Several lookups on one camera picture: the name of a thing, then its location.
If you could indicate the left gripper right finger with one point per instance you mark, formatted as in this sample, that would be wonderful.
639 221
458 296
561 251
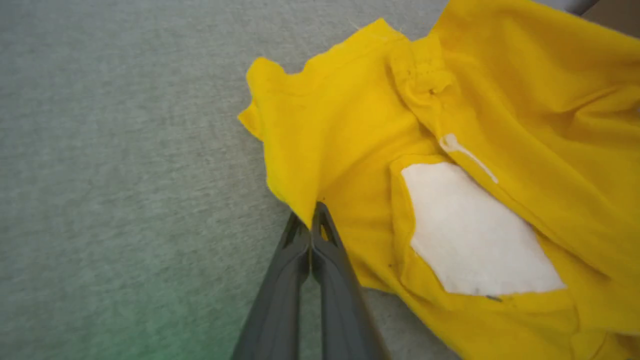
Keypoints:
340 310

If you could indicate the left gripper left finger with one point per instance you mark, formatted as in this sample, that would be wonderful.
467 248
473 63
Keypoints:
280 300

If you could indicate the yellow t-shirt with white patches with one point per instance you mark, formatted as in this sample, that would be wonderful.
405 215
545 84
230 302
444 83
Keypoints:
350 125

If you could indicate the grey fabric sofa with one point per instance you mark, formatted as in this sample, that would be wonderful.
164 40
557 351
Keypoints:
125 150

